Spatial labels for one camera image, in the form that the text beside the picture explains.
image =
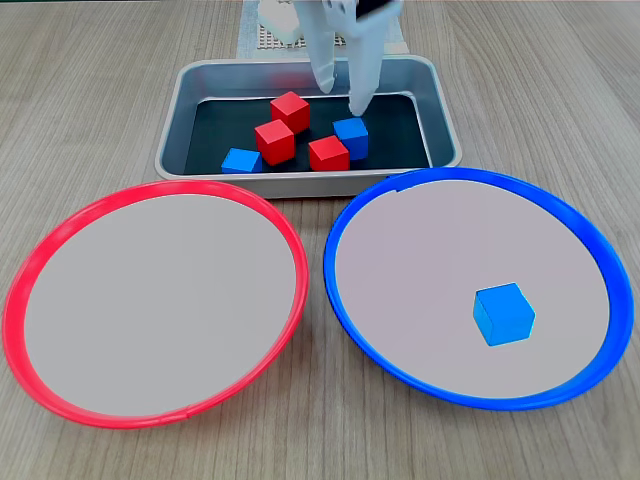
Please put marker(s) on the red wooden cube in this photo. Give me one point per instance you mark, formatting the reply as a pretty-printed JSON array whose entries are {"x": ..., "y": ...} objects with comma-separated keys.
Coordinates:
[
  {"x": 274, "y": 142},
  {"x": 327, "y": 155},
  {"x": 289, "y": 111}
]

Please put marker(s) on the blue wooden cube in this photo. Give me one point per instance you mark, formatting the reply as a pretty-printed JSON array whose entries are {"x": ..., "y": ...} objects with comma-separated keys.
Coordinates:
[
  {"x": 242, "y": 161},
  {"x": 352, "y": 134},
  {"x": 505, "y": 315}
]

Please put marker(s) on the black tray liner mat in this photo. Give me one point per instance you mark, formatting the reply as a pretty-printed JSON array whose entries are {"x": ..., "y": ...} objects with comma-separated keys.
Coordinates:
[{"x": 395, "y": 140}]

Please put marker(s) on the silver metal tray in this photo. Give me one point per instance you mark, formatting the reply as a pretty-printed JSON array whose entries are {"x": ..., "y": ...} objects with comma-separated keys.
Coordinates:
[{"x": 210, "y": 80}]

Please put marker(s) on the white mesh anti-slip mat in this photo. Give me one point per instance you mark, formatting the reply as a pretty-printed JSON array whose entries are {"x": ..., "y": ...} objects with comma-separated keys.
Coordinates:
[{"x": 264, "y": 41}]

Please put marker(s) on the blue rimmed white dish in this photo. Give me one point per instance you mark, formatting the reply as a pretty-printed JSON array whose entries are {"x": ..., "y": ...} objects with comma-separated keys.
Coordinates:
[{"x": 425, "y": 260}]

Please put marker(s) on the red rimmed white dish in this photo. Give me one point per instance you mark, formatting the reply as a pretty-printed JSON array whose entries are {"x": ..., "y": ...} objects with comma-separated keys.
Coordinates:
[{"x": 150, "y": 300}]

